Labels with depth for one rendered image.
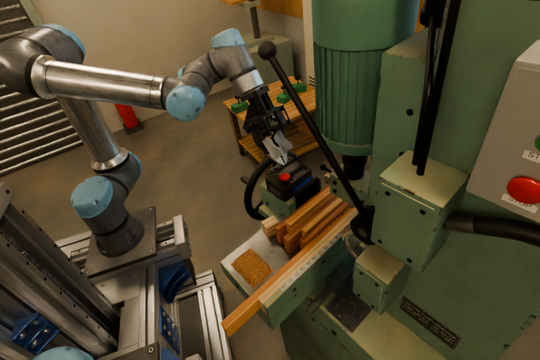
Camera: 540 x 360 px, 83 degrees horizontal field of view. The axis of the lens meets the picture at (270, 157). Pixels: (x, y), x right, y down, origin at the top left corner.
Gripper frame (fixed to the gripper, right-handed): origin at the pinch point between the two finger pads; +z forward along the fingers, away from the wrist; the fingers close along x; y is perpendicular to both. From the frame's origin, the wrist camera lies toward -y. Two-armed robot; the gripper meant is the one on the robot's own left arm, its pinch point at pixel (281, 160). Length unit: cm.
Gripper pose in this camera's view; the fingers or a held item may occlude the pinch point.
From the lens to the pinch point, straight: 83.1
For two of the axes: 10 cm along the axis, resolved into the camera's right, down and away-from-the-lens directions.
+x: 7.5, -4.9, 4.6
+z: 4.4, 8.7, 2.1
